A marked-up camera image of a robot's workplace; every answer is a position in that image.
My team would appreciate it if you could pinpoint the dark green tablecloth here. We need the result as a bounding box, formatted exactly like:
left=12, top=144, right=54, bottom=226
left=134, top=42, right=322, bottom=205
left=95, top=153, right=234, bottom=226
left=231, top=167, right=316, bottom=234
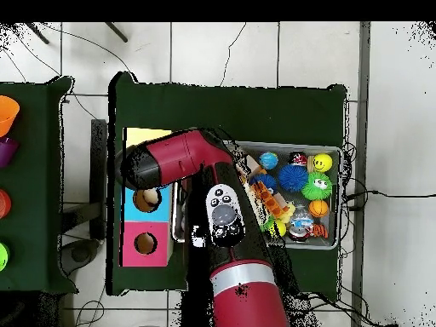
left=106, top=71, right=348, bottom=296
left=0, top=75, right=79, bottom=295

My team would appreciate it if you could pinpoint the thick black floor cable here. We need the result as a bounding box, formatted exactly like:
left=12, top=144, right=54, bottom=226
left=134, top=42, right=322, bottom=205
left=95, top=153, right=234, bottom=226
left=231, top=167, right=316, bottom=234
left=343, top=189, right=436, bottom=212

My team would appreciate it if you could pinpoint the purple plastic cup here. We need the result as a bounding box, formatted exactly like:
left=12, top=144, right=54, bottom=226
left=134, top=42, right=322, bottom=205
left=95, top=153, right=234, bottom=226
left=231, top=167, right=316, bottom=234
left=0, top=136, right=20, bottom=169

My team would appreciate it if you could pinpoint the wooden box with three holes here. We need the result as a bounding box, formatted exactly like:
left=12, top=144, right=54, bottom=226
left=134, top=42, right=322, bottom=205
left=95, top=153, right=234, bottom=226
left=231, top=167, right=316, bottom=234
left=118, top=127, right=175, bottom=268

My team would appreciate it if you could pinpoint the green spiky ball with eyes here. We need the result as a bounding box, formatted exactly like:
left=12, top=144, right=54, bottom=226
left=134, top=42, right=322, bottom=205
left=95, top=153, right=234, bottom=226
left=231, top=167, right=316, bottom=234
left=301, top=170, right=334, bottom=201

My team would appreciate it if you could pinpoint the shallow mesh bin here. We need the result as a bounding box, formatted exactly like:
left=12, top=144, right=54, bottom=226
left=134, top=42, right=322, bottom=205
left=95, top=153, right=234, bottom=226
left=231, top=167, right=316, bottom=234
left=171, top=139, right=343, bottom=250

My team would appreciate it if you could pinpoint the blue spiky ball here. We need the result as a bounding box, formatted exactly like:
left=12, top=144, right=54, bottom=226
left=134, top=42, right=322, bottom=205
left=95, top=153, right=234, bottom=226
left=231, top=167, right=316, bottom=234
left=278, top=163, right=310, bottom=192

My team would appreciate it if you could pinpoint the black upright bar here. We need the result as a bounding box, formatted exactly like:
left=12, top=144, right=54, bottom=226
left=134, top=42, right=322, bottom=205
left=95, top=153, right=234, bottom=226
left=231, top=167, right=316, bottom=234
left=89, top=118, right=109, bottom=241

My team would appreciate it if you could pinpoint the orange toy brick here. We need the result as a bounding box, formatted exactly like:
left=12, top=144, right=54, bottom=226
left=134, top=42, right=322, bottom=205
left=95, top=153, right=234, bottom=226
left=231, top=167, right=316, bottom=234
left=253, top=180, right=290, bottom=219

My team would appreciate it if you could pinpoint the blue-label plastic bottle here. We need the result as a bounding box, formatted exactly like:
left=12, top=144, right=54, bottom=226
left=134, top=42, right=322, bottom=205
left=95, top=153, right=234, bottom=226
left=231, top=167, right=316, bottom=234
left=288, top=205, right=316, bottom=244

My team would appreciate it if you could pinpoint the black tripod leg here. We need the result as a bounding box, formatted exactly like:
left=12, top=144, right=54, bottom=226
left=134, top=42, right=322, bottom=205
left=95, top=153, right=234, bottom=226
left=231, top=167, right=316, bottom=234
left=104, top=22, right=129, bottom=43
left=25, top=22, right=51, bottom=45

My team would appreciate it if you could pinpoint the orange plastic bowl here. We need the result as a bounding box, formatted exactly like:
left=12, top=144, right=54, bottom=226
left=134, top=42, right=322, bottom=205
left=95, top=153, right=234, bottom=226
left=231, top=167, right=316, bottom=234
left=0, top=95, right=20, bottom=138

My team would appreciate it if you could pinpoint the thin black floor cable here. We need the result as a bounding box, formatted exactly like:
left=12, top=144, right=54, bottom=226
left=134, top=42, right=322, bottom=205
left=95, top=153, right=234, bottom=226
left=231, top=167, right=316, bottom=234
left=219, top=22, right=247, bottom=87

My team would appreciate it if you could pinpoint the yellow smiley ball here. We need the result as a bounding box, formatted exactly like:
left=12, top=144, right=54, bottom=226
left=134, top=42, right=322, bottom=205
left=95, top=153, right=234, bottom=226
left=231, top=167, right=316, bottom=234
left=312, top=152, right=334, bottom=172

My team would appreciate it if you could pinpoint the small orange basketball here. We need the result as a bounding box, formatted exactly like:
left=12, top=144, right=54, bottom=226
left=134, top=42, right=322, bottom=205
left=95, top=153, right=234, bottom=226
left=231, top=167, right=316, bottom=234
left=307, top=199, right=330, bottom=219

